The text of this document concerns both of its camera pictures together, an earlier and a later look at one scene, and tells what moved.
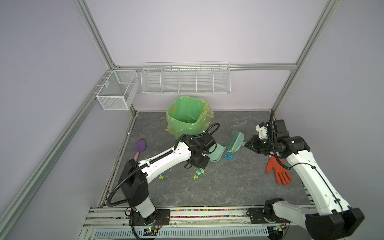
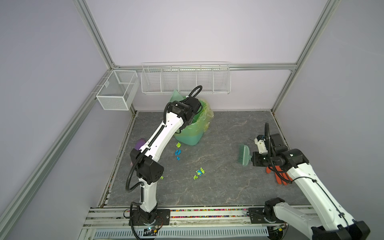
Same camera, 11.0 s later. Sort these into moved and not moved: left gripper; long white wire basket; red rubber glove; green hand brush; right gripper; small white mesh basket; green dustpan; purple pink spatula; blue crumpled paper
Moved: left gripper; green hand brush; right gripper; green dustpan
Not moved: small white mesh basket; long white wire basket; red rubber glove; purple pink spatula; blue crumpled paper
